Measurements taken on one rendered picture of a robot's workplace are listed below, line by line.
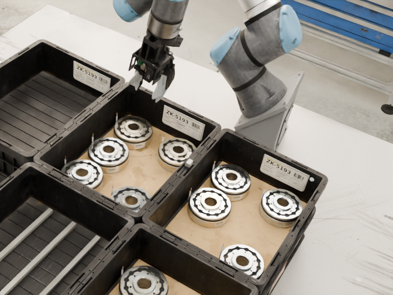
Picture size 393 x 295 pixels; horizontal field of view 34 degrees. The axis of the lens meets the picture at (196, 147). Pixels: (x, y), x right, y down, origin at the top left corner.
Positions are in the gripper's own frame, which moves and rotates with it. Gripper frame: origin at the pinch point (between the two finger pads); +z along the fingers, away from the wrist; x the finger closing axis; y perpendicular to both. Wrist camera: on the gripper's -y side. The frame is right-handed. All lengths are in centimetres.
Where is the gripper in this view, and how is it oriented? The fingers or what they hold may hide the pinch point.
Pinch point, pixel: (148, 91)
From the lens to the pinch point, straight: 160.6
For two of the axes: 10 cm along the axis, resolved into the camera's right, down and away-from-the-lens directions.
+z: -2.6, 6.7, 6.9
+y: -4.8, 5.3, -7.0
